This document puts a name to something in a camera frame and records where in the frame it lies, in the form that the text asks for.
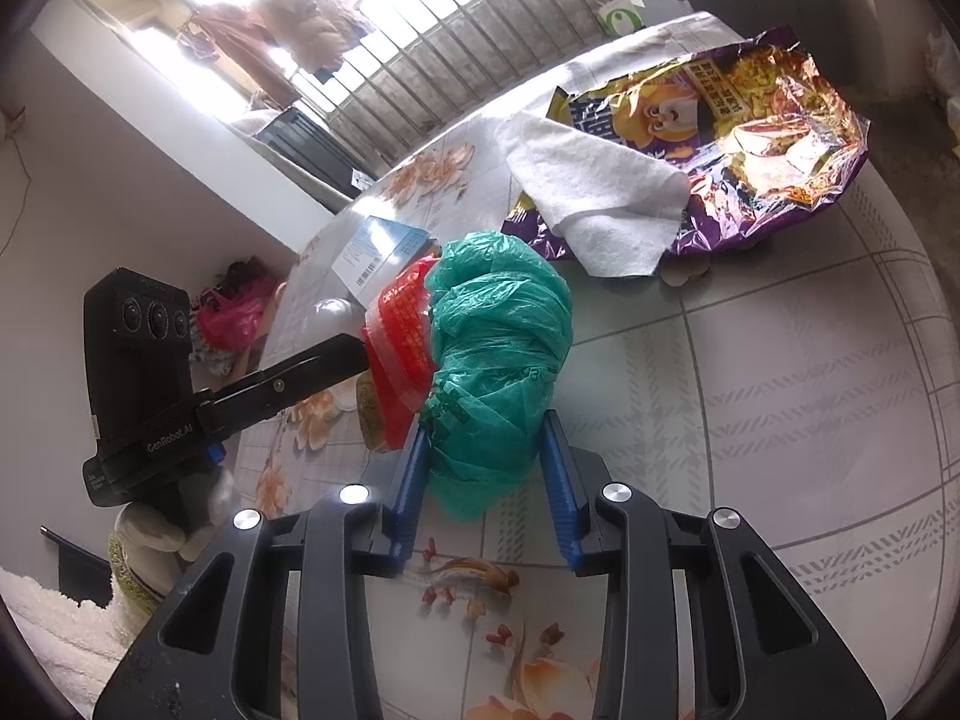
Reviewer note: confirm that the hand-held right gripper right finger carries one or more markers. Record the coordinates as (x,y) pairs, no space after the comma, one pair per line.
(559,487)

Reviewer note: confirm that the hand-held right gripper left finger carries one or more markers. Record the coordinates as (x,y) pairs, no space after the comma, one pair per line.
(412,480)

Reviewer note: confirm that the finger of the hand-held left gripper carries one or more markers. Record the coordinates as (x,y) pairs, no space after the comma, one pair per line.
(292,382)

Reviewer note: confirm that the red plastic bag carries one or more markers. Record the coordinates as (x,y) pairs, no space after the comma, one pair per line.
(401,337)

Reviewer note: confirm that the green plastic bag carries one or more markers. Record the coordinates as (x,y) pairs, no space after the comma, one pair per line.
(495,360)

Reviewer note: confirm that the white paper towel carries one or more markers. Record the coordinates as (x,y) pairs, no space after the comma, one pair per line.
(592,195)

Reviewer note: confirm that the purple yellow snack bag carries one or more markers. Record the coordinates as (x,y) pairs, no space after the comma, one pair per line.
(772,135)

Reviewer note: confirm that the person's left hand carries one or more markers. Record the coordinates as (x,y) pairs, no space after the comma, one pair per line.
(161,525)

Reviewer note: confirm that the pink plastic bag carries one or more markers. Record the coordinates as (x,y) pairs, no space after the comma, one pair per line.
(229,315)

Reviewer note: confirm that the blue white paper box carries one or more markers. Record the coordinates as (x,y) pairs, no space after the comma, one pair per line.
(379,251)

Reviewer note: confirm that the floral plastic tablecloth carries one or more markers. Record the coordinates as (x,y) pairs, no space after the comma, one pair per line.
(750,405)

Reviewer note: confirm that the dark plastic crate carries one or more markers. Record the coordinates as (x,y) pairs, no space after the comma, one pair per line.
(307,154)

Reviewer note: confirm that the green white shaggy rug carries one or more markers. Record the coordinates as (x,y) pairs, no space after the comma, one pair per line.
(45,637)

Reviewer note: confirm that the brown hanging garment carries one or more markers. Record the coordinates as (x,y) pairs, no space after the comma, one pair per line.
(240,52)

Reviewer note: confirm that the cream puffy jacket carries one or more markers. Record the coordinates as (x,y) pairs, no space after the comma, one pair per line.
(307,15)

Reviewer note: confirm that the metal window railing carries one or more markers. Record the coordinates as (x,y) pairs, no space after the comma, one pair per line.
(465,37)

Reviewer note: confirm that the white bag green logo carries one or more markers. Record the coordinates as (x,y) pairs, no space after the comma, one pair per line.
(621,16)

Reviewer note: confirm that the grey cabinet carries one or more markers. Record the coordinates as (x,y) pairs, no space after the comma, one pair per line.
(787,30)

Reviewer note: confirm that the white plastic bag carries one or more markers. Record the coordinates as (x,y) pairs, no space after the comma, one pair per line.
(945,64)

